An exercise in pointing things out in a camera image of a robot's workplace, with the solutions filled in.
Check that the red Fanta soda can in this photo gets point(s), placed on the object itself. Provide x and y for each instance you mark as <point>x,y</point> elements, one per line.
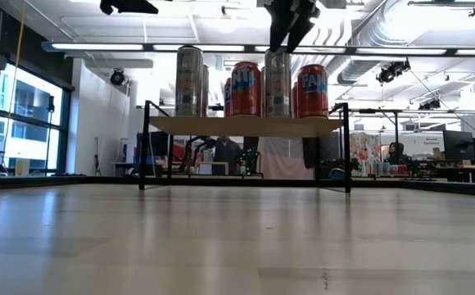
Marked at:
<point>246,94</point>
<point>295,102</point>
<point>227,98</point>
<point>313,98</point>

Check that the black ceiling track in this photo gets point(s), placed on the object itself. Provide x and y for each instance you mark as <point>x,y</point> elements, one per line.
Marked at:
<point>442,3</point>

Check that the black desk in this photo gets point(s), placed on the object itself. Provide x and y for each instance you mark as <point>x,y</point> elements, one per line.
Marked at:
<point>467,174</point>

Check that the white sign board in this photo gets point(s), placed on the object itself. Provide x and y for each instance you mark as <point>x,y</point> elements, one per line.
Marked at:
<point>428,142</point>

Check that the wooden shelf with black legs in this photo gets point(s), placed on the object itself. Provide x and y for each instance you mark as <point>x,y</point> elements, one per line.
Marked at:
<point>241,127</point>

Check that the black background robot arm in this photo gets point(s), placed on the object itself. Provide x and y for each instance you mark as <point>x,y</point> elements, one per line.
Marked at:
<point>249,157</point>

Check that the black metal table frame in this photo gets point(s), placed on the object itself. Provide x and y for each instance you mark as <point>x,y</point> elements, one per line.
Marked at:
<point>262,181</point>

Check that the person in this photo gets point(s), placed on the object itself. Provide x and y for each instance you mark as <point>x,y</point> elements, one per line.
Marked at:
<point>226,152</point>
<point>397,155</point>

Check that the dark window frame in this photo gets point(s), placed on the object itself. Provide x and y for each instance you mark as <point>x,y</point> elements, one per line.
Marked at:
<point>64,135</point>

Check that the black overhead frame bar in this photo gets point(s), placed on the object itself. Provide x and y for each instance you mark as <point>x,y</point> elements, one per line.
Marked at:
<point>374,110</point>

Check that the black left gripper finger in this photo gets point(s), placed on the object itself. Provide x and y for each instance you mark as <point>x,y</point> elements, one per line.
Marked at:
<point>133,6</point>

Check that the beige hanging cloth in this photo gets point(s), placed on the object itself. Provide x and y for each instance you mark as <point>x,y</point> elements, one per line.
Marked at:
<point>284,157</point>

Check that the black tripod stand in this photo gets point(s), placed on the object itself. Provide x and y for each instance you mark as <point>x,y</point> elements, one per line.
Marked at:
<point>51,107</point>

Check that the silver ventilation duct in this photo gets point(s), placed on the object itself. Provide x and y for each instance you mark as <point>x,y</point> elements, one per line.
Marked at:
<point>401,24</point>

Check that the long ceiling light strip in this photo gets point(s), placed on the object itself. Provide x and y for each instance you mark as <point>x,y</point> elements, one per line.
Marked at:
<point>110,47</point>

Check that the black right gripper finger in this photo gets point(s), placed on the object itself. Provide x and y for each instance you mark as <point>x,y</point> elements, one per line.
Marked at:
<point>280,24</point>
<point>301,30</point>

